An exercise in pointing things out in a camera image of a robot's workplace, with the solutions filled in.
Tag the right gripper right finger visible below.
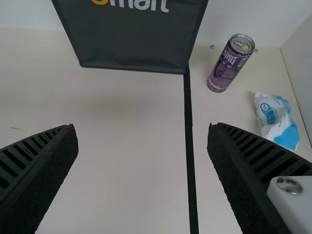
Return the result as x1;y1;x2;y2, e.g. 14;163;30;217
207;122;312;234

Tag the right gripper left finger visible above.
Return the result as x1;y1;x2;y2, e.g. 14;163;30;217
0;123;79;234

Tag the white and blue packet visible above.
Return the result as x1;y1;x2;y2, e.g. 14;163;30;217
254;91;301;151

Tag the black strip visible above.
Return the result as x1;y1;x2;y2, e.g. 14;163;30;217
182;68;199;234

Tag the purple drink can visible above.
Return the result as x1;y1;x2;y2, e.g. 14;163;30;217
207;33;256;94

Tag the dark grey bag with straps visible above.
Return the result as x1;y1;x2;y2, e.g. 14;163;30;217
51;0;210;74

